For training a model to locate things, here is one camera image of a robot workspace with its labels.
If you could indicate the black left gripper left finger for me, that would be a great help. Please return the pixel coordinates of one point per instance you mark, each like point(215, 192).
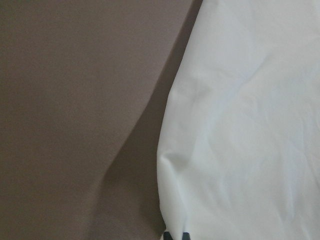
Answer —
point(167, 236)

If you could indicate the cream long-sleeve cat shirt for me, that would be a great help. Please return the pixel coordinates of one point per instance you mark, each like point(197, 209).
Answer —
point(238, 156)

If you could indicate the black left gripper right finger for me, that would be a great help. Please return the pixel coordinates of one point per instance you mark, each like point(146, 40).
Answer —
point(186, 236)

